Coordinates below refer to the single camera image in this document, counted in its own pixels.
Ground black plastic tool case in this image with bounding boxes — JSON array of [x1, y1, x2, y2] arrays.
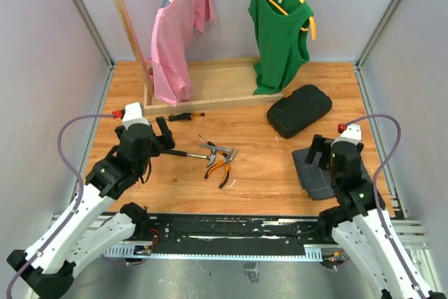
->
[[267, 84, 333, 139]]

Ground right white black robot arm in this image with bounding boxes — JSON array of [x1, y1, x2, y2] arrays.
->
[[305, 134, 445, 298]]

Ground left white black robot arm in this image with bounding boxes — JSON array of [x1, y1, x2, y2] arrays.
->
[[7, 117, 175, 298]]

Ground black orange screwdriver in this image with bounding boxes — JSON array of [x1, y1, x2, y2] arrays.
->
[[147, 112, 205, 123]]

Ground grey folded cloth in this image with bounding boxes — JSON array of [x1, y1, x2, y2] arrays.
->
[[292, 148, 375, 202]]

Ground steel claw hammer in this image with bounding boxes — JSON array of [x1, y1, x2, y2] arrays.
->
[[162, 149, 216, 167]]

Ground small needle nose pliers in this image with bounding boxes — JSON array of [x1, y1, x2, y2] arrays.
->
[[199, 134, 233, 157]]

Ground wooden clothes rack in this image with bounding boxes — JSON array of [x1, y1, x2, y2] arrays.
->
[[113, 0, 284, 115]]

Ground pink t-shirt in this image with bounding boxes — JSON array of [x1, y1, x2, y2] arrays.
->
[[151, 0, 217, 106]]

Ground green tank top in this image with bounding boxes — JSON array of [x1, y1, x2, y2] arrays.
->
[[248, 0, 313, 95]]

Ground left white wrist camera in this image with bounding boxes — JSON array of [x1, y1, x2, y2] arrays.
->
[[112, 102, 149, 129]]

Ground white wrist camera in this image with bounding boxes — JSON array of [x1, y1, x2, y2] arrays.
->
[[112, 102, 149, 129], [335, 123, 362, 146]]

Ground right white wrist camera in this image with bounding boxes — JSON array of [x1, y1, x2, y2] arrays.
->
[[335, 123, 362, 146]]

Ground orange handled pliers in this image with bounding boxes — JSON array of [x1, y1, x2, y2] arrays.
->
[[204, 150, 238, 188]]

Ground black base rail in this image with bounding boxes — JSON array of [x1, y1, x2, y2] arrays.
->
[[127, 214, 337, 257]]

